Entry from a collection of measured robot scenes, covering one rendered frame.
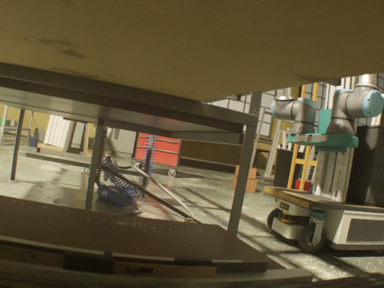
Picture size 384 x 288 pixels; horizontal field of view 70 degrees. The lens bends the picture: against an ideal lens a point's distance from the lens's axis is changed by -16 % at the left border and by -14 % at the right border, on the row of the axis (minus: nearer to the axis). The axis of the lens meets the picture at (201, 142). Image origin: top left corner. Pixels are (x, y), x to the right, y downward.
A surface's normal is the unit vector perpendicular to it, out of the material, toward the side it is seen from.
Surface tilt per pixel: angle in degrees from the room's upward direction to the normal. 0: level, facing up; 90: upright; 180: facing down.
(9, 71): 90
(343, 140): 90
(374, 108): 95
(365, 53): 180
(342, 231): 90
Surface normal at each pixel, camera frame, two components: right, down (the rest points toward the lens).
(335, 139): -0.96, -0.18
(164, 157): 0.00, -0.03
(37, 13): -0.17, 0.99
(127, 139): 0.36, 0.04
